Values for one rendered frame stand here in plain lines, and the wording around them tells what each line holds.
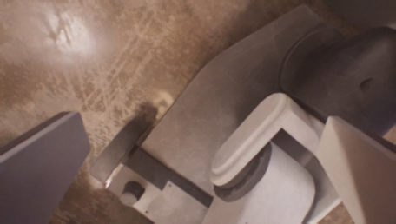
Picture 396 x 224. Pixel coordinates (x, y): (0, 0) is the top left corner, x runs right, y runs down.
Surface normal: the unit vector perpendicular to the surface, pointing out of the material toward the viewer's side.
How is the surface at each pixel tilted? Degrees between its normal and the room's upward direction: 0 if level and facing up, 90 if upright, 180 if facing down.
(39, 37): 0
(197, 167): 0
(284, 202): 26
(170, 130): 0
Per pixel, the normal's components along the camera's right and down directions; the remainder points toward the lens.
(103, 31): -0.03, 0.24
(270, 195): 0.25, -0.12
